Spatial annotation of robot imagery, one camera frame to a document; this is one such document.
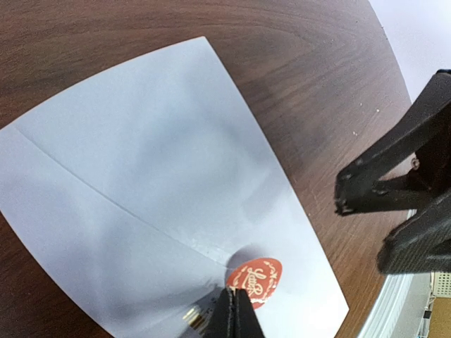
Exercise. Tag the red seal sticker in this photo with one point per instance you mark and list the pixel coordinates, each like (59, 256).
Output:
(258, 277)

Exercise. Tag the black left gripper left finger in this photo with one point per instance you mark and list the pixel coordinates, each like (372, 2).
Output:
(222, 320)

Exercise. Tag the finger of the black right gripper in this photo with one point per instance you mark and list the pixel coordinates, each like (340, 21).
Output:
(409, 166)
(420, 244)

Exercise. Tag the front aluminium rail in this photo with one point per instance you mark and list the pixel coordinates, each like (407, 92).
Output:
(399, 308)

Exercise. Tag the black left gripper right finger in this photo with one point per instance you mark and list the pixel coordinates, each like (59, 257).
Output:
(246, 324)

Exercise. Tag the grey envelope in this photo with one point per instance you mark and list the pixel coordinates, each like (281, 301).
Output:
(140, 189)

